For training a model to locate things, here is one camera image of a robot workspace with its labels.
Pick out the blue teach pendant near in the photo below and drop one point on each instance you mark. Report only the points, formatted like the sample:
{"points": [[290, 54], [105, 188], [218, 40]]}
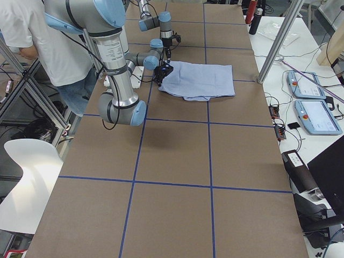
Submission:
{"points": [[316, 117]]}

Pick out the black monitor stand device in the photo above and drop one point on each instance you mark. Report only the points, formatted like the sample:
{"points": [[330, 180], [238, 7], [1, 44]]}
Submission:
{"points": [[314, 215]]}

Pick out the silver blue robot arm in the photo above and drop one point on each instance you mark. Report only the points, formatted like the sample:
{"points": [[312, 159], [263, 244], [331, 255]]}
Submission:
{"points": [[150, 19], [104, 22]]}

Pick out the blue teach pendant far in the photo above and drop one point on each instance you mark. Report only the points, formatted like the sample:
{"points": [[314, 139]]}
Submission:
{"points": [[305, 87]]}

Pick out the black laptop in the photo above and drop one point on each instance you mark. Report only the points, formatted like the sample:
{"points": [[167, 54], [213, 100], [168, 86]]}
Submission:
{"points": [[327, 171]]}

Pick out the grey aluminium frame post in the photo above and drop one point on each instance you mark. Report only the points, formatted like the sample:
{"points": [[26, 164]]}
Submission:
{"points": [[280, 38]]}

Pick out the red bottle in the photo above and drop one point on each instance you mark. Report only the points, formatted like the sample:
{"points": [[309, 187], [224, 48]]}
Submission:
{"points": [[250, 11]]}

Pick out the blue teach pendant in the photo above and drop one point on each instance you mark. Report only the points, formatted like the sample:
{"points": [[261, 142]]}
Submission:
{"points": [[305, 87], [316, 117]]}

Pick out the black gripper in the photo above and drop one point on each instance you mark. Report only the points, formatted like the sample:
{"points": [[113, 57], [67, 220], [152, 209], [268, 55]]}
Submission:
{"points": [[158, 76], [166, 49]]}

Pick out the person in white shirt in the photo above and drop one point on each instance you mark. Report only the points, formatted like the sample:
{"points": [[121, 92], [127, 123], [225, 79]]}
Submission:
{"points": [[67, 64]]}

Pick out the black bottle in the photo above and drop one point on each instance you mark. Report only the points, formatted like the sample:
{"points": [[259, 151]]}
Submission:
{"points": [[255, 21]]}

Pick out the light blue striped shirt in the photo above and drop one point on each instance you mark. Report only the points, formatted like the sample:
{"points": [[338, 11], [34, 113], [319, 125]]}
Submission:
{"points": [[198, 82]]}

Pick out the white chair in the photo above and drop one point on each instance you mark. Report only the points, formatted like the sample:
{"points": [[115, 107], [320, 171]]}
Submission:
{"points": [[23, 207]]}

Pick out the red circuit board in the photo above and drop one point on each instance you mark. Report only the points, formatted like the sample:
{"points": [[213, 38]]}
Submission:
{"points": [[274, 111]]}

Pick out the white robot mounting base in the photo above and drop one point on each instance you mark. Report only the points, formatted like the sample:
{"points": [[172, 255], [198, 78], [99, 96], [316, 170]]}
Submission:
{"points": [[121, 64]]}

